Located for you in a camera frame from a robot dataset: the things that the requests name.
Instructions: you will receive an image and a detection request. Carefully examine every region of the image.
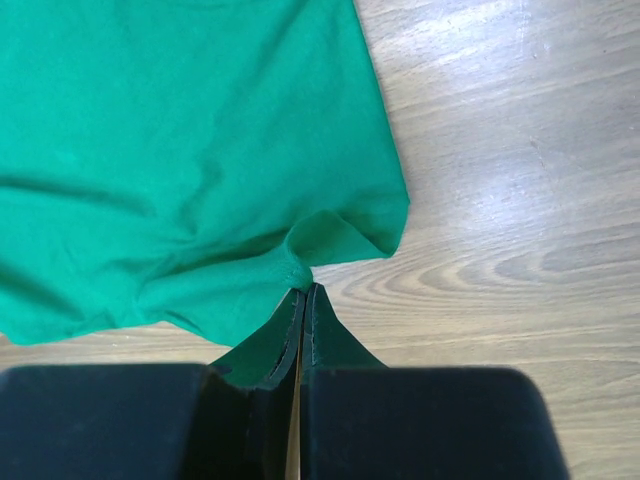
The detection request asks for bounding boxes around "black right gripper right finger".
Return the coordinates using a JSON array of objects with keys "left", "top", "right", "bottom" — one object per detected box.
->
[{"left": 300, "top": 284, "right": 569, "bottom": 479}]

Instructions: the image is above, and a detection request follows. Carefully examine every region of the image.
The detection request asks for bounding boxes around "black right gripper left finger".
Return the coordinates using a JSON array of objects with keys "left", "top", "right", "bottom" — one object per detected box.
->
[{"left": 1, "top": 291, "right": 306, "bottom": 479}]

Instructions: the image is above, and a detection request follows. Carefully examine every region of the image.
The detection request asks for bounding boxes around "green t shirt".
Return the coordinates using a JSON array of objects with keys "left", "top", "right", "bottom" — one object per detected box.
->
[{"left": 1, "top": 1, "right": 409, "bottom": 346}]

